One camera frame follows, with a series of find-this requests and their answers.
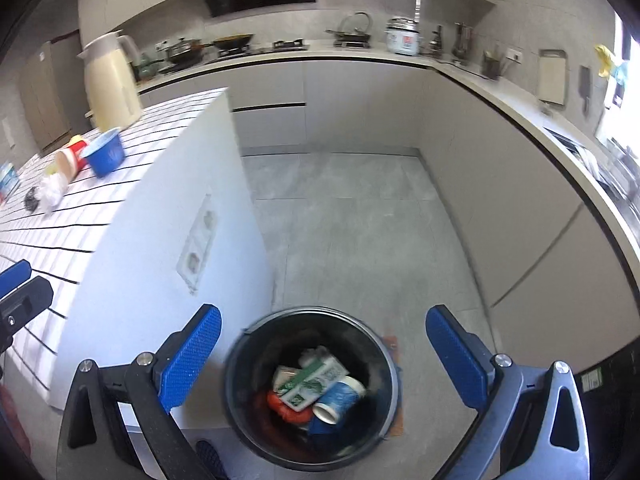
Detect green white carton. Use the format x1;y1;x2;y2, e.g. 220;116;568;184
272;352;348;411

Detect black cleaver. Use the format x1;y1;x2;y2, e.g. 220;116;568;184
579;65;592;113

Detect person's dark shoe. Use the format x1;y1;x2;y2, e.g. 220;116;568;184
196;440;226;480

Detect kitchen sink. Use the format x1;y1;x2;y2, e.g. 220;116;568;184
545;127;640;221

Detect black gas stove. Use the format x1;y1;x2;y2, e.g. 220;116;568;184
207;40;310;63

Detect white tiled kitchen island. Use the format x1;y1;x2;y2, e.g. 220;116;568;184
0;87;273;433

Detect blue paper bowl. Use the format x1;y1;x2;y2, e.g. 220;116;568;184
80;127;126;178

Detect white rice cooker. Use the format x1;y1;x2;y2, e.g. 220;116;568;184
384;16;420;56

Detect island socket panel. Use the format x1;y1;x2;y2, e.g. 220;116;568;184
177;195;219;295

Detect red plastic bag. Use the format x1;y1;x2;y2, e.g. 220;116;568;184
257;391;311;426

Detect black built-in appliance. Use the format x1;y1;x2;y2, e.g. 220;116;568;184
575;335;640;480

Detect grey lower cabinets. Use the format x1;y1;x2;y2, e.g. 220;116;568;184
137;55;640;361

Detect black wok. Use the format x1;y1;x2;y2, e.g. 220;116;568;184
211;34;254;52

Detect black bucket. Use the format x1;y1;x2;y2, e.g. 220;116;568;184
222;306;403;472

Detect dark chopstick holder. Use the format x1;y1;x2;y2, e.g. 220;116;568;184
481;49;502;80

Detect window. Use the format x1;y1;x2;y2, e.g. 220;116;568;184
612;5;640;141

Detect red paper cup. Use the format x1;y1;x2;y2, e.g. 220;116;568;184
54;141;93;182

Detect white cutting board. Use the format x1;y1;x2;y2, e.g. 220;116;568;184
537;49;568;107

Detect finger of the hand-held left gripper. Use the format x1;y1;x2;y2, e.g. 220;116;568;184
0;276;54;356
0;259;32;301

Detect wooden stool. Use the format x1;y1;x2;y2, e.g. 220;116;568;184
382;332;403;436

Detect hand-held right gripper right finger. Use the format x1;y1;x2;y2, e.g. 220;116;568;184
426;304;591;480

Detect metal utensil rack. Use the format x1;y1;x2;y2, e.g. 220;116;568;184
451;22;473;65

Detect yellow hanging glove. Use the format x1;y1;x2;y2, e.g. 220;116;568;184
594;44;616;78

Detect blue printed paper cup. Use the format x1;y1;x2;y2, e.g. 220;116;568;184
312;376;367;425

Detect beige fridge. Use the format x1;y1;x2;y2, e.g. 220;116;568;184
17;40;71;153

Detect clear plastic bag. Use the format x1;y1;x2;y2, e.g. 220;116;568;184
39;172;68;212

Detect cream thermos jug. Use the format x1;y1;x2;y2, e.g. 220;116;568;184
76;31;144;131

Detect beige upper cabinets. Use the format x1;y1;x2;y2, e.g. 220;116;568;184
77;0;496;46

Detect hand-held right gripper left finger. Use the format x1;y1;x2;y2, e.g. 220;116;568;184
56;303;223;480

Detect blue white wipes pack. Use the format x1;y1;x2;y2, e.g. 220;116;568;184
0;161;21;201

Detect black pot with lid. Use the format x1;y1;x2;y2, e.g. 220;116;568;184
165;37;206;65

